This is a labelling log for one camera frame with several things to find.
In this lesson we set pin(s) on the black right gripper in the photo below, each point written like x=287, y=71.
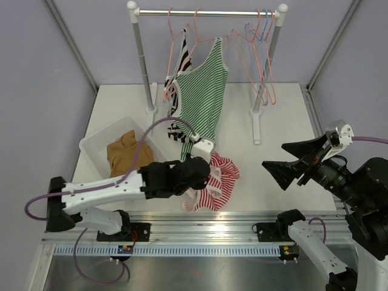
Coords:
x=285, y=172

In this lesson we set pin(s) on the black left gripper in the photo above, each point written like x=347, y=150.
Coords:
x=202, y=183

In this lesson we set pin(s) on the red white striped tank top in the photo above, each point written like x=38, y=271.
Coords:
x=223, y=176

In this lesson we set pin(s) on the tan brown tank top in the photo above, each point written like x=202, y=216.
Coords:
x=121, y=153

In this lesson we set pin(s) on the green white striped tank top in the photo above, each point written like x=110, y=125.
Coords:
x=201, y=94

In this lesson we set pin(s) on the pink wire hanger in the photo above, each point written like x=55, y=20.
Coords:
x=268, y=66

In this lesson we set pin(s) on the light blue wire hanger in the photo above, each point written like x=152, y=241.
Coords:
x=256, y=41

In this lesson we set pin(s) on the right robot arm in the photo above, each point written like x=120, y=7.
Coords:
x=364, y=191

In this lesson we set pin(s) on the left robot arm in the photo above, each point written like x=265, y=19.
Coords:
x=72, y=205

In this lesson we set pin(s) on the black white striped tank top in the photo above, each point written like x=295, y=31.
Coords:
x=173, y=131

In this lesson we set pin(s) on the pink hanger under black top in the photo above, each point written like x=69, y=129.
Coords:
x=169, y=54

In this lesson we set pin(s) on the white clothes rack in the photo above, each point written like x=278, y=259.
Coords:
x=150, y=88

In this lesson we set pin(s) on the white plastic basket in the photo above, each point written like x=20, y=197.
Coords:
x=94, y=146

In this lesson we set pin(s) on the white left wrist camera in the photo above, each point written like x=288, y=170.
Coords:
x=202, y=147

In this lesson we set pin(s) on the aluminium mounting rail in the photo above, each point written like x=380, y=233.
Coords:
x=211, y=228

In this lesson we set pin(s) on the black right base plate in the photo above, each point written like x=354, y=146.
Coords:
x=269, y=232

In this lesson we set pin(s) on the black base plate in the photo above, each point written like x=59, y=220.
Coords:
x=269, y=232
x=137, y=231

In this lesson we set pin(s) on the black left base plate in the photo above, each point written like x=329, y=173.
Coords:
x=137, y=231

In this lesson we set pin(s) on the white slotted cable duct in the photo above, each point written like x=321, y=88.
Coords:
x=168, y=250

